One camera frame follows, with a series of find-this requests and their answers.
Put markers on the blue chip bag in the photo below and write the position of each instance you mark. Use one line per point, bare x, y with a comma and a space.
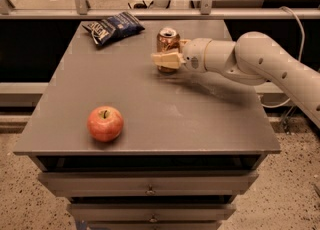
116, 27

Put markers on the lower grey drawer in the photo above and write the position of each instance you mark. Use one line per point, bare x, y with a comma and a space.
152, 213

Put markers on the red apple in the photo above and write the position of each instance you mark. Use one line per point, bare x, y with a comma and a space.
105, 123

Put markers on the black object behind glass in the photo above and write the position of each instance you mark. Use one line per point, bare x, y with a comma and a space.
140, 5

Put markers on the upper grey drawer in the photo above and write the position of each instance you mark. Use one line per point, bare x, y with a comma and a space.
148, 183

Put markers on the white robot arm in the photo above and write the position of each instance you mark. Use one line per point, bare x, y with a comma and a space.
253, 59

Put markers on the grey drawer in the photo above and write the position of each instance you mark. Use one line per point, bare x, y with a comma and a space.
152, 213
148, 183

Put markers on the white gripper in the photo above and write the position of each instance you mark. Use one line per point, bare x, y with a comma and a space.
194, 55

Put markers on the orange soda can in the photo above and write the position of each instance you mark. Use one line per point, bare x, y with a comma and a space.
167, 39

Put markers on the grey drawer cabinet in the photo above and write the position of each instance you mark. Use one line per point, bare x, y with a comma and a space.
183, 122

